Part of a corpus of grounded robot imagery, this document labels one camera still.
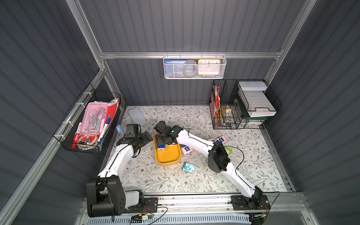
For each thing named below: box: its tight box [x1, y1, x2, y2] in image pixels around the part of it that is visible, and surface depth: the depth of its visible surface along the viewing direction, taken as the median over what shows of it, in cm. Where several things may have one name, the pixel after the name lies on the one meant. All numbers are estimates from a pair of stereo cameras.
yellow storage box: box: [153, 132, 182, 166], surface depth 94 cm
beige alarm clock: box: [197, 58, 222, 77], surface depth 90 cm
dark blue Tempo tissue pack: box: [157, 144, 166, 151], surface depth 95 cm
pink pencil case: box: [80, 102, 109, 135], surface depth 73 cm
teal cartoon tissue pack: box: [181, 161, 196, 174], surface depth 86 cm
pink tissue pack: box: [215, 135, 229, 144], surface depth 98 cm
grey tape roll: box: [182, 59, 198, 78], surface depth 89 cm
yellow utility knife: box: [217, 108, 222, 121], surface depth 114 cm
